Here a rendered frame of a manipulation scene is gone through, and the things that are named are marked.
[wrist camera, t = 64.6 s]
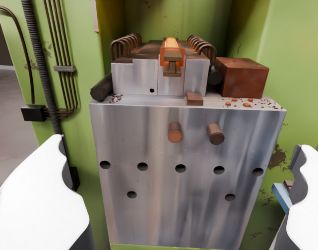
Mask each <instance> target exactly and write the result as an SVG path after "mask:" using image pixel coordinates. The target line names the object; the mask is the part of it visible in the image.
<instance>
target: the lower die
mask: <svg viewBox="0 0 318 250"><path fill-rule="evenodd" d="M176 41H177V44H178V47H181V48H184V49H185V52H184V65H183V66H180V69H181V77H168V76H163V71H164V66H160V48H161V47H165V43H166V38H163V40H150V41H149V42H148V43H140V45H138V47H136V48H134V49H133V51H131V53H127V56H124V54H122V55H121V56H120V57H118V58H117V59H116V60H114V61H113V62H112V63H111V70H112V82H113V93H114V94H138V95H169V96H187V92H193V93H201V94H202V97H205V93H206V86H207V79H208V71H209V64H210V59H209V58H208V57H206V56H205V55H204V54H203V53H202V52H201V55H197V52H195V51H194V50H195V49H192V47H191V45H189V43H188V42H187V40H179V39H178V38H176ZM151 88H153V89H154V92H153V93H151V92H150V89H151Z"/></svg>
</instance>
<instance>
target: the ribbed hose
mask: <svg viewBox="0 0 318 250"><path fill-rule="evenodd" d="M21 2H22V3H21V4H22V7H23V8H22V9H24V10H23V11H24V14H25V15H24V16H25V18H26V21H27V22H26V23H27V28H28V30H29V34H30V39H31V41H32V42H31V43H32V47H33V49H34V50H33V51H34V53H35V54H34V55H35V57H36V58H35V59H36V61H37V62H36V63H37V67H38V70H39V74H40V78H41V82H42V86H43V90H44V93H45V98H46V102H47V105H48V110H49V114H50V117H51V122H52V126H53V129H54V133H55V134H59V135H62V134H63V133H62V128H61V124H60V120H59V119H58V117H59V116H57V114H58V113H56V112H57V110H55V109H56V103H55V99H54V95H53V91H52V87H51V83H50V78H49V76H48V75H49V74H48V69H47V67H46V66H47V65H46V63H45V62H46V61H45V57H44V53H43V50H42V46H41V40H40V37H39V36H40V35H39V33H38V32H39V31H38V29H37V28H38V27H37V24H36V23H37V22H36V20H35V19H36V18H35V15H34V11H33V8H32V7H33V6H32V3H31V2H32V1H31V0H21ZM67 163H68V167H69V171H70V175H71V180H72V189H71V190H73V191H74V192H76V191H77V189H78V188H79V186H80V181H79V176H78V171H77V167H71V166H70V164H69V160H67Z"/></svg>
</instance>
